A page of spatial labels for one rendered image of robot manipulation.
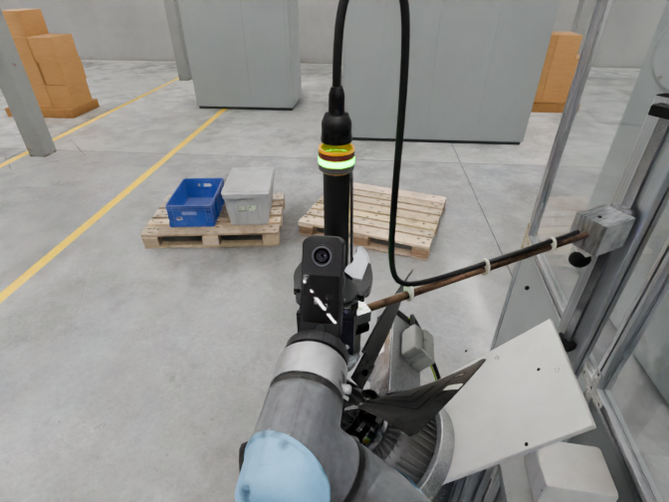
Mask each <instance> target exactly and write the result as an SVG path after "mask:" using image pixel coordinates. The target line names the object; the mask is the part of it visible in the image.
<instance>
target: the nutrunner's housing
mask: <svg viewBox="0 0 669 502"><path fill-rule="evenodd" d="M321 142H322V143H324V144H328V145H345V144H349V143H351V142H352V134H351V119H350V116H349V114H348V113H347V112H345V111H344V90H343V87H342V86H341V87H339V88H334V87H333V86H331V88H330V91H329V111H328V112H326V113H325V114H324V117H323V119H322V135H321Z"/></svg>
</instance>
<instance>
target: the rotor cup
mask: <svg viewBox="0 0 669 502"><path fill-rule="evenodd" d="M346 384H350V385H351V394H345V395H346V396H347V397H349V399H348V401H347V400H346V399H343V407H342V411H344V409H345V408H346V407H349V406H352V405H355V403H356V402H359V403H363V402H365V399H366V398H370V399H375V398H376V397H378V396H379V397H381V396H380V394H378V393H377V392H376V391H374V390H373V389H365V390H361V389H360V388H359V386H357V385H356V384H354V383H353V382H351V381H350V380H349V379H346ZM381 421H382V419H381V418H380V417H378V416H376V415H374V414H372V413H366V411H365V410H357V411H351V412H343V413H342V414H341V420H340V428H341V429H342V430H343V431H344V432H346V433H347V434H349V435H353V436H356V437H359V442H360V443H361V444H363V445H364V446H367V445H368V444H369V443H370V441H371V440H372V439H373V437H374V436H375V435H376V433H377V431H378V429H379V427H380V424H381Z"/></svg>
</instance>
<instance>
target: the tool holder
mask: <svg viewBox="0 0 669 502"><path fill-rule="evenodd" d="M358 304H359V305H361V306H362V311H359V312H357V313H358V315H357V330H356V336H355V342H354V348H353V354H352V355H348V365H347V372H350V371H351V370H352V369H353V368H354V366H355V364H356V359H357V353H359V352H360V336H361V334H362V333H365V332H368V331H369V323H368V322H370V320H371V311H370V309H369V308H368V307H367V306H366V305H365V303H364V302H360V301H358Z"/></svg>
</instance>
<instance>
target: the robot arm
mask: <svg viewBox="0 0 669 502"><path fill-rule="evenodd" d="M372 280H373V275H372V270H371V264H370V261H369V257H368V254H367V252H366V251H365V249H364V248H363V247H362V246H358V247H356V253H355V254H354V255H353V256H352V263H351V264H349V265H347V266H346V268H345V241H344V240H343V239H342V238H341V237H339V236H327V235H313V236H310V237H308V238H306V239H305V240H304V242H303V254H302V262H301V263H300V264H299V266H298V267H297V268H296V270H295V273H294V295H296V303H297V304H298V305H300V308H299V310H298V311H297V313H296V314H297V327H298V332H297V333H295V334H294V335H292V336H291V337H290V338H289V339H288V341H287V344H286V346H285V348H284V350H283V351H282V352H281V354H280V356H279V359H278V362H277V365H276V367H275V370H274V373H273V376H272V379H271V382H270V385H269V390H268V392H267V395H266V398H265V401H264V404H263V407H262V409H261V412H260V415H259V418H258V421H257V423H256V426H255V429H254V432H253V435H252V437H251V438H250V439H249V441H248V443H247V445H246V448H245V453H244V462H243V465H242V469H241V472H240V475H239V478H238V482H237V485H236V489H235V502H431V501H430V500H429V499H428V498H427V497H426V496H425V495H424V494H423V493H422V491H421V490H419V489H418V488H417V486H416V485H415V484H414V483H413V481H412V480H411V479H410V478H409V477H407V476H406V475H405V474H403V473H402V472H400V471H398V470H396V469H394V468H392V467H391V466H390V465H389V464H387V463H386V462H385V461H383V460H382V459H381V458H379V457H378V456H377V455H376V454H374V453H373V452H372V451H370V450H369V449H368V448H366V447H365V446H364V445H363V444H361V443H360V442H359V441H357V440H356V439H354V438H353V437H352V436H350V435H349V434H347V433H346V432H344V431H343V430H342V429H341V428H340V420H341V414H342V407H343V395H344V394H351V385H350V384H346V379H347V365H348V355H352V354H353V348H354V342H355V336H356V330H357V315H358V313H357V309H358V301H360V302H364V299H365V298H367V297H368V296H369V295H370V293H371V289H372ZM346 345H348V346H349V349H347V348H346Z"/></svg>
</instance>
